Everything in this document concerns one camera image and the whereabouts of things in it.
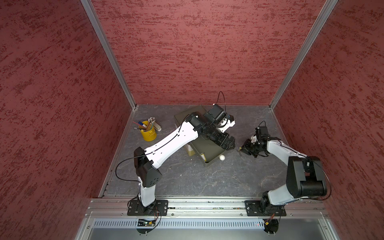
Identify olive top drawer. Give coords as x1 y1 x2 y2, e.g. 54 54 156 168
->
190 137 227 167

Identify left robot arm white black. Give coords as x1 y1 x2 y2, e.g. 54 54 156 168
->
134 104 235 208

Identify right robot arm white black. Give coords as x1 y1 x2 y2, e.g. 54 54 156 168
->
239 126 331 214

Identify yellow bottom drawer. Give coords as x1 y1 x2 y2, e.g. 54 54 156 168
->
187 151 196 157

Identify yellow pencil cup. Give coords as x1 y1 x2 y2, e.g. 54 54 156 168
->
141 130 157 142

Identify pencils in cup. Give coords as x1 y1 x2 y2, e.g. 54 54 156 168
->
134 117 162 132

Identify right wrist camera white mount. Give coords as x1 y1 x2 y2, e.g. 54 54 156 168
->
250 134 259 144

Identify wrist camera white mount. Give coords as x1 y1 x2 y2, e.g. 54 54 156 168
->
217 115 235 133
250 134 259 144

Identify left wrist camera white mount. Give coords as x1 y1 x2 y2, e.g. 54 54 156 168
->
217 115 235 133

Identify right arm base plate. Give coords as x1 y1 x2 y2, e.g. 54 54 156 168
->
245 201 287 217

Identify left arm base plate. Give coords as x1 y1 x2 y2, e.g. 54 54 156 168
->
127 199 169 217

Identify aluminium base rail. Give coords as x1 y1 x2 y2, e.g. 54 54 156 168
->
76 197 339 240

